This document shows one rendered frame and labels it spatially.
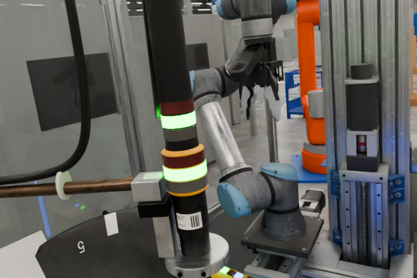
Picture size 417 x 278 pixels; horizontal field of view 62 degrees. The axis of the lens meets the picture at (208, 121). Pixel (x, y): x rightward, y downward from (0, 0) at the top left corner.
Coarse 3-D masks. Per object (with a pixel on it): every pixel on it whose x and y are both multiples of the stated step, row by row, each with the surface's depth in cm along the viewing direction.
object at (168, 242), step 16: (144, 192) 35; (160, 192) 35; (144, 208) 35; (160, 208) 35; (160, 224) 36; (160, 240) 36; (176, 240) 38; (224, 240) 39; (160, 256) 37; (176, 256) 37; (208, 256) 36; (224, 256) 36; (176, 272) 35; (192, 272) 34; (208, 272) 35
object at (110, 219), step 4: (104, 216) 53; (108, 216) 53; (112, 216) 53; (108, 220) 52; (112, 220) 52; (116, 220) 52; (108, 224) 52; (112, 224) 52; (116, 224) 52; (108, 228) 52; (112, 228) 52; (116, 228) 52; (108, 232) 52; (112, 232) 52; (116, 232) 51
